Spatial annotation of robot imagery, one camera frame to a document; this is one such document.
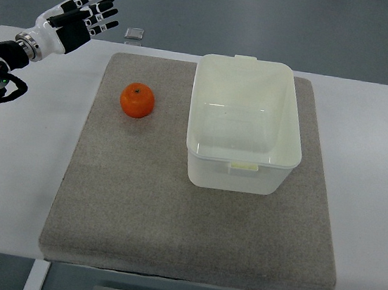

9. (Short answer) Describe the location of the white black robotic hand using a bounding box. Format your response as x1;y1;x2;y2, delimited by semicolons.
15;0;118;62

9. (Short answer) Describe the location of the small clear floor plate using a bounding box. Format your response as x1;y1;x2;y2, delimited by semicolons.
124;27;145;41

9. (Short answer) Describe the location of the white plastic box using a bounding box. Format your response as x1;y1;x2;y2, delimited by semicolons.
186;54;302;195

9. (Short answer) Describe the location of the orange fruit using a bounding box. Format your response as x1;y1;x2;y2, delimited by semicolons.
119;82;155;119

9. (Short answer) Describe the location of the left white table leg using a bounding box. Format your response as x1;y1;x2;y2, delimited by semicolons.
22;259;51;290

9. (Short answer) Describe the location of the grey felt mat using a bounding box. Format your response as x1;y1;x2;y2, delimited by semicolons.
39;53;337;290

